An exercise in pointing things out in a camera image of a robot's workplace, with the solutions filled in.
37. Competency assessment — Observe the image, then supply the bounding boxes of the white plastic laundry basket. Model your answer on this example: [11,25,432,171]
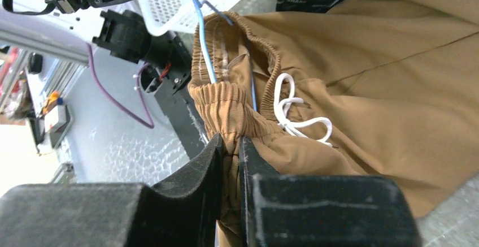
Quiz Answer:
[136,0,270,37]

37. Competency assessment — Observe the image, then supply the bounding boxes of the light blue wire hanger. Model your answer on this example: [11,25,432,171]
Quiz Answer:
[191,0,258,111]

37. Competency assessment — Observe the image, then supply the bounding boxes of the brown shorts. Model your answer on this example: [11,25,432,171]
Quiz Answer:
[188,0,478,246]

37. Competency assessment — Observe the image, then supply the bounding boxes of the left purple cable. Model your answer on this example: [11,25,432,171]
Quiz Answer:
[86,43,156,130]

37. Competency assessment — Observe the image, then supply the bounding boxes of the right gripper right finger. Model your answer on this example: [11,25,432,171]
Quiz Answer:
[239,136,422,246]

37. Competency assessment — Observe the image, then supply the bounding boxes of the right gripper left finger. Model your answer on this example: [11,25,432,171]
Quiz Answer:
[1,135,223,246]

